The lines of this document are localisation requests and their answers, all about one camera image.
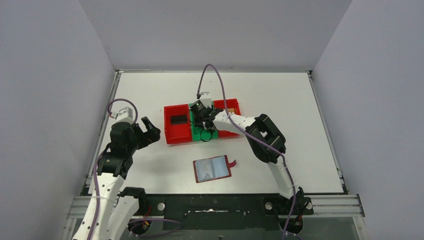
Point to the red plastic bin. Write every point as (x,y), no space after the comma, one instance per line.
(233,107)
(177,125)

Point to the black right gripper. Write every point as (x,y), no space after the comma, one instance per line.
(198,121)

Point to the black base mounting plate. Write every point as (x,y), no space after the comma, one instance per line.
(267,211)

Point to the aluminium table edge rail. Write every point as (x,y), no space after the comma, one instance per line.
(103,124)

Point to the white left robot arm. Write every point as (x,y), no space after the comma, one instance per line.
(111,206)

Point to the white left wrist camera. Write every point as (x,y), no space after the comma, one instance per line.
(124,115)

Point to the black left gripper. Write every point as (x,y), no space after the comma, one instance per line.
(139,133)

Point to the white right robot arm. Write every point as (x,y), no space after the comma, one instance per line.
(267,143)

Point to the black card in bin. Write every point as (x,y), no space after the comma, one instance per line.
(178,119)

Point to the red leather card holder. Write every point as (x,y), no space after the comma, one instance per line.
(213,169)

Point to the green plastic bin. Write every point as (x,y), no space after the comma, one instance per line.
(198,132)

